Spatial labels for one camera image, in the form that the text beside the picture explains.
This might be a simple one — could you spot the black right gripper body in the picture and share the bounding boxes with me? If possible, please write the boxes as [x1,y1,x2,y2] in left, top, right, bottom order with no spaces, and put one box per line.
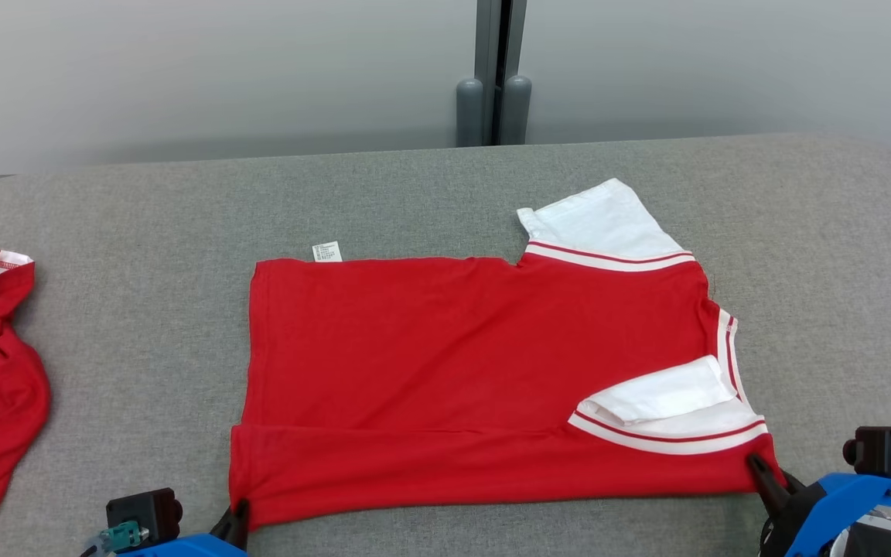
[760,473,822,557]

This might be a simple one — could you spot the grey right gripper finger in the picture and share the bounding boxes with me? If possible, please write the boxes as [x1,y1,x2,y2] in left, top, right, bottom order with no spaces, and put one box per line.
[747,453,791,513]

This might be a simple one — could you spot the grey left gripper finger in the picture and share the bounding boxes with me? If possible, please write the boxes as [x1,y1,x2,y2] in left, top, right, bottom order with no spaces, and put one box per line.
[210,499,251,552]

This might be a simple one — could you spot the red jersey shirt white sleeves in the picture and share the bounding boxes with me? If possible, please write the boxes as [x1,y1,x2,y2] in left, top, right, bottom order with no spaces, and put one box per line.
[229,178,787,531]

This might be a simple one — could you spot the blue left camera bracket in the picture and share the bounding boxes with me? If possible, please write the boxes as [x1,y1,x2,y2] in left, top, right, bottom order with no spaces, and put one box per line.
[117,532,249,557]

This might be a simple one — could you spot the blue camera bracket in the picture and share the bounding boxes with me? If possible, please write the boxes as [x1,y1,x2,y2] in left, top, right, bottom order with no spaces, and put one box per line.
[786,472,891,557]
[117,532,249,557]

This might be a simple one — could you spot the blue right camera bracket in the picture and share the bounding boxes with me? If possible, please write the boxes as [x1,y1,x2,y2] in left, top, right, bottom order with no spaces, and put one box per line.
[786,472,891,557]

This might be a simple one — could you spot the left camera cable teal plug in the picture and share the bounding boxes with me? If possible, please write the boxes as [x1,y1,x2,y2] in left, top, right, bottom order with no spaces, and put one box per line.
[80,520,142,557]

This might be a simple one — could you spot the grey partition joining post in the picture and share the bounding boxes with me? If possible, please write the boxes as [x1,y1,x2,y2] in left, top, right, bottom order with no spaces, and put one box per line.
[456,0,533,148]

